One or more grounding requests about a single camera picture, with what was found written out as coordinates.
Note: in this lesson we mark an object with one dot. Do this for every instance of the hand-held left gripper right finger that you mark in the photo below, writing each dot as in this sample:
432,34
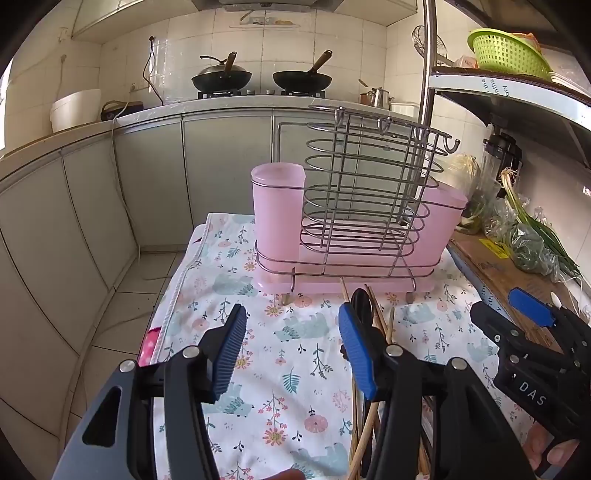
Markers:
358,355

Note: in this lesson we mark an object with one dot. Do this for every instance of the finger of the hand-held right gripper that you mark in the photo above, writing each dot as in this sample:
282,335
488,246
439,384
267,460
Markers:
531,307
489,325

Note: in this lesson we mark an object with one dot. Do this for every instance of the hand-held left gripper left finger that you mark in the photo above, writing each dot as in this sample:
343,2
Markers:
230,353

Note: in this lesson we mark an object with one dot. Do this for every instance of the reddish brown wooden chopstick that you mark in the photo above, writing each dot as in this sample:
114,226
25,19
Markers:
382,324
375,310

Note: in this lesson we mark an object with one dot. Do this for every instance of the black spoon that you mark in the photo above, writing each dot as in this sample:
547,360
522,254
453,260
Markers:
360,302
391,325

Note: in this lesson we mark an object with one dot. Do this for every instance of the pink plastic utensil cup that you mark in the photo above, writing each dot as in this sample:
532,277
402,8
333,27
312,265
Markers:
277,221
443,221

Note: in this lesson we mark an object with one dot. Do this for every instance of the person's right hand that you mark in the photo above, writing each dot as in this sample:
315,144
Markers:
551,454

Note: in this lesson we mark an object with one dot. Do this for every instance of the cardboard box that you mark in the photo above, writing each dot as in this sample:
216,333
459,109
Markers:
498,281

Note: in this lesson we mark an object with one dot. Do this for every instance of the plastic bag of greens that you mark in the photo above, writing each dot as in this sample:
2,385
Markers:
526,249

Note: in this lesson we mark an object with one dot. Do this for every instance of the floral table cloth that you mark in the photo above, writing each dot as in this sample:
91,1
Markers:
286,323

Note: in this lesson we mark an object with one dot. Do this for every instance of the pink plastic drip tray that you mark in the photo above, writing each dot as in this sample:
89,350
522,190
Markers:
351,282

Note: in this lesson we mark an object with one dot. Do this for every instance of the pink polka dot cloth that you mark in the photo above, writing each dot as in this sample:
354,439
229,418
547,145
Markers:
150,346

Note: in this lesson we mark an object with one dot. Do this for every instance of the green onions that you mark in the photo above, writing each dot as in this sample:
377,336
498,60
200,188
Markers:
531,221

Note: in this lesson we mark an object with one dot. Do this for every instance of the clear plastic container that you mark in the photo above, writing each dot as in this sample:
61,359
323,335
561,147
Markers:
475,217

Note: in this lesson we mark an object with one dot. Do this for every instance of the napa cabbage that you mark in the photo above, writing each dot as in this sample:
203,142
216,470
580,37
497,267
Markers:
461,166

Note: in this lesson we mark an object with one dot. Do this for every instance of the black blender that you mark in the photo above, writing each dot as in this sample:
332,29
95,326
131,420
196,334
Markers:
501,152

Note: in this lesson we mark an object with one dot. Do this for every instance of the grey kitchen cabinet unit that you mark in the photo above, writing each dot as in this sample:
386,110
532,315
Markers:
152,175

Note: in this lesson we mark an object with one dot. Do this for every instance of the white plastic tray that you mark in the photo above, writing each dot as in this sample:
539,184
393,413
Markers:
570,79

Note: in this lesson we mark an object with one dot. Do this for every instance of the white rectangular container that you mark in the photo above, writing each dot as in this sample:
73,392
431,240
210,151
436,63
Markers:
406,110

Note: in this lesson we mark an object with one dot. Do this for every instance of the small steel pot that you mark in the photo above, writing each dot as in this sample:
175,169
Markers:
382,99

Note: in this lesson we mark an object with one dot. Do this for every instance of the green plastic basket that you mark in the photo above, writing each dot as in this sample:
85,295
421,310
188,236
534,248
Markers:
503,53

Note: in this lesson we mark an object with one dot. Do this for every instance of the metal shelf unit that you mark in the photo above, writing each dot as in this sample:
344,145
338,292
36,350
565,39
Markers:
429,69

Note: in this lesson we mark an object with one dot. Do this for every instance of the gas stove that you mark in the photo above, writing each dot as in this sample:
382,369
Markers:
258,93

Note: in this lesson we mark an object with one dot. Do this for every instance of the dark countertop appliance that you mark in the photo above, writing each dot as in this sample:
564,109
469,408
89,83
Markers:
124,110

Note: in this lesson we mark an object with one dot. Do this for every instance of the black wok with lid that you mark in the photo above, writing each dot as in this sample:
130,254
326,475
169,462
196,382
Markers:
221,76

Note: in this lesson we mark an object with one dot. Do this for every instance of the black open wok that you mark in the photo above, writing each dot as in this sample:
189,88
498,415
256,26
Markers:
300,81

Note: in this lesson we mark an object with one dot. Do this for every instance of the metal skimmer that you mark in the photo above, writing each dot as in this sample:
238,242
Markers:
422,41

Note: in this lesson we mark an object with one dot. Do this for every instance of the white pot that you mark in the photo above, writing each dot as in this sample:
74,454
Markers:
76,110

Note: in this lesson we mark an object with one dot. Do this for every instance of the upper kitchen cabinet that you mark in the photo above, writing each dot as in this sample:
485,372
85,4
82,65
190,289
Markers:
138,18

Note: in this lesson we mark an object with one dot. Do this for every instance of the wall tile decal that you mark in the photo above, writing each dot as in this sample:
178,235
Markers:
268,21

